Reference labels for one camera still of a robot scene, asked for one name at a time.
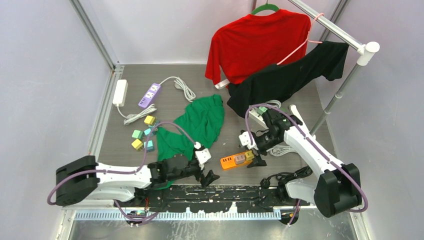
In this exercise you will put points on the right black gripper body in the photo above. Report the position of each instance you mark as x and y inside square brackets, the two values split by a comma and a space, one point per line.
[265, 142]

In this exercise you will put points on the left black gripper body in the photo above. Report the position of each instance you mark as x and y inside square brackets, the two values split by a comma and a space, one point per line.
[192, 169]

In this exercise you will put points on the yellow plug adapter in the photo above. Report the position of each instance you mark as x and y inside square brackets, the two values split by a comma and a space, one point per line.
[150, 120]
[249, 155]
[137, 144]

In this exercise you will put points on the orange power strip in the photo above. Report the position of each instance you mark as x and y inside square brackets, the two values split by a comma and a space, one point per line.
[228, 163]

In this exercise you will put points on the teal plug adapter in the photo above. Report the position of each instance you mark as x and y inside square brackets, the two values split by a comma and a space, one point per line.
[149, 146]
[150, 131]

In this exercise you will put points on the light green plug adapter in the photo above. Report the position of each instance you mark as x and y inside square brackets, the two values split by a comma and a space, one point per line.
[137, 134]

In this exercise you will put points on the purple power strip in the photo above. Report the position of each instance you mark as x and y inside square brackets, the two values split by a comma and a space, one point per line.
[150, 96]

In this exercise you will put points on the white power strip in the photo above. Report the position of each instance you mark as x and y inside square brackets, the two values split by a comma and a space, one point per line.
[254, 115]
[120, 93]

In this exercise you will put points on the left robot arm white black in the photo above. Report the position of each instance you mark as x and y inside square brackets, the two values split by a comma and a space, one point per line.
[86, 179]

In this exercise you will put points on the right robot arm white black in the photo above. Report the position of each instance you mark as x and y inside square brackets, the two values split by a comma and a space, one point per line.
[337, 187]

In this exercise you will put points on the pink plug adapter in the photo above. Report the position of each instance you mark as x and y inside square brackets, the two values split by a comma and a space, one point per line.
[239, 159]

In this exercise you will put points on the mint plug adapter back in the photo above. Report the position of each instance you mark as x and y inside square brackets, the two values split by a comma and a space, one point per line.
[261, 110]

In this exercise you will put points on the green t-shirt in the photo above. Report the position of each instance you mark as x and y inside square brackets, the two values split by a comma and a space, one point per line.
[201, 122]

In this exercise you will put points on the black t-shirt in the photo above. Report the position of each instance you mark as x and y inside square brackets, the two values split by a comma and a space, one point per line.
[280, 82]

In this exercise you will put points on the red t-shirt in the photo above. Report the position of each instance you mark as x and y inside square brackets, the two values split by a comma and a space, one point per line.
[253, 42]

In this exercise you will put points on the pink clothes hanger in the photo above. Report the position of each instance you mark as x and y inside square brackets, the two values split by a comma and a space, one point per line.
[305, 41]

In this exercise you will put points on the silver clothes rack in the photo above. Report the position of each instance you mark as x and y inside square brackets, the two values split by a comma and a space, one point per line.
[359, 55]

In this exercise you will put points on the green clothes hanger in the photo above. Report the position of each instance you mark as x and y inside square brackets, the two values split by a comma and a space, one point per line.
[265, 7]

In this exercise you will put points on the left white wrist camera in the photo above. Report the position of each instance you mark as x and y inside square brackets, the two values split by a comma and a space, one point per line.
[202, 154]

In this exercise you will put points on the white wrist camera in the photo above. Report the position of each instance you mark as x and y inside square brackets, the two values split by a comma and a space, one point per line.
[202, 154]
[246, 141]

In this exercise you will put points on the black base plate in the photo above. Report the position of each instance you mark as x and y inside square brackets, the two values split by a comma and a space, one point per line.
[212, 199]

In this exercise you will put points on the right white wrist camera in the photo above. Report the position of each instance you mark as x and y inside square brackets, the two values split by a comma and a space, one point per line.
[246, 141]

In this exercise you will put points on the aluminium frame rail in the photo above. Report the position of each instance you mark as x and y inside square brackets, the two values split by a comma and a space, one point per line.
[87, 14]

